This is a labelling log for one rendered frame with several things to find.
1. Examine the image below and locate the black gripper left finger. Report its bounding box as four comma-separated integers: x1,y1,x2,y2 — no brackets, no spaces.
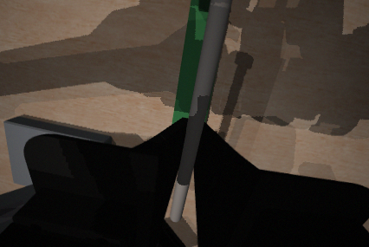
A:
23,118,188,247

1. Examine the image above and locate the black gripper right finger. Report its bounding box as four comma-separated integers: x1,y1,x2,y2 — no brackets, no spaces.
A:
193,123,369,247

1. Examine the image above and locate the long grey pin with red head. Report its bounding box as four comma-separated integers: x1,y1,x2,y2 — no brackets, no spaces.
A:
170,0,233,223

